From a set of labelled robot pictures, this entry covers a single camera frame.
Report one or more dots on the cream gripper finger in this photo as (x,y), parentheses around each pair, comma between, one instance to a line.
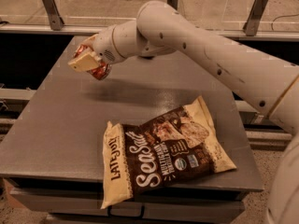
(86,62)
(88,42)

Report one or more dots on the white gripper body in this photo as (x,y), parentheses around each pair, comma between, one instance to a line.
(103,46)

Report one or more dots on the red coke can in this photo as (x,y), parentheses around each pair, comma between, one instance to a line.
(102,71)

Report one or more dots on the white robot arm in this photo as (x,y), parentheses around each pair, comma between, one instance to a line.
(267,83)

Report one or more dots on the tortilla chips bag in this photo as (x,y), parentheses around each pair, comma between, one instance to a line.
(177,146)

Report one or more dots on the grey drawer front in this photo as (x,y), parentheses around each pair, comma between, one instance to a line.
(83,207)

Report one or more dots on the left metal rail bracket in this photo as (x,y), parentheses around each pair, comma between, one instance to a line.
(55,19)

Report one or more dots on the right metal rail bracket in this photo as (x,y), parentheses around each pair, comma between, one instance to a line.
(251,26)

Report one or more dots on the black drawer handle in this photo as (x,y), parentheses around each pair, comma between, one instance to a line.
(126,210)

